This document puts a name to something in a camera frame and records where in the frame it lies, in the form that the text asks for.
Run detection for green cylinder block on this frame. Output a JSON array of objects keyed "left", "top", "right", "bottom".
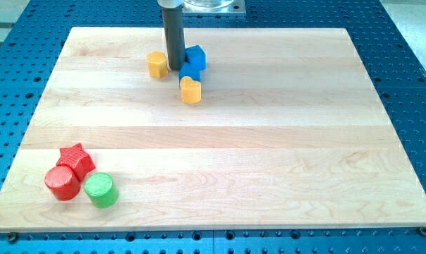
[{"left": 84, "top": 173, "right": 118, "bottom": 208}]

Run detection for yellow pentagon block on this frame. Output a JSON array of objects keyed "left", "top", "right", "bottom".
[{"left": 146, "top": 52, "right": 169, "bottom": 78}]

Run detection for board stop screw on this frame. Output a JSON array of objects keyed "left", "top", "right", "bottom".
[
  {"left": 6, "top": 232, "right": 18, "bottom": 243},
  {"left": 418, "top": 227, "right": 426, "bottom": 236}
]

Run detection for blue cube block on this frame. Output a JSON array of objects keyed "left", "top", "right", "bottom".
[{"left": 185, "top": 45, "right": 207, "bottom": 71}]

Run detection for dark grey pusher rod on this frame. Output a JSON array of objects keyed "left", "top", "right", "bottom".
[{"left": 162, "top": 3, "right": 185, "bottom": 71}]

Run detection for clear robot mount plate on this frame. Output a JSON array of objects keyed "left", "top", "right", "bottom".
[{"left": 183, "top": 0, "right": 246, "bottom": 17}]

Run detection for right board stop screw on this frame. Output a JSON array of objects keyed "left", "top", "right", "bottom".
[{"left": 418, "top": 227, "right": 426, "bottom": 236}]

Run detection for red cylinder block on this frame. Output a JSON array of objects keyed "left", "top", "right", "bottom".
[{"left": 44, "top": 165, "right": 81, "bottom": 201}]

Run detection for red star block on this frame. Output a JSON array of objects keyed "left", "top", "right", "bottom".
[{"left": 56, "top": 143, "right": 96, "bottom": 181}]

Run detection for wooden board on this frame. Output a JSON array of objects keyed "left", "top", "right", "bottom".
[{"left": 0, "top": 27, "right": 426, "bottom": 232}]

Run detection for blue triangle block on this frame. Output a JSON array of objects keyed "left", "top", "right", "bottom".
[{"left": 178, "top": 62, "right": 201, "bottom": 82}]

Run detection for silver rod collar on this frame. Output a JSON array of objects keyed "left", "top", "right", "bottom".
[{"left": 157, "top": 0, "right": 184, "bottom": 8}]

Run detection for left board stop screw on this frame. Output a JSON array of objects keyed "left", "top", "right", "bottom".
[{"left": 6, "top": 232, "right": 18, "bottom": 243}]

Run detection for yellow heart block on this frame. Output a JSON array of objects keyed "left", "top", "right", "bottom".
[{"left": 179, "top": 76, "right": 202, "bottom": 104}]

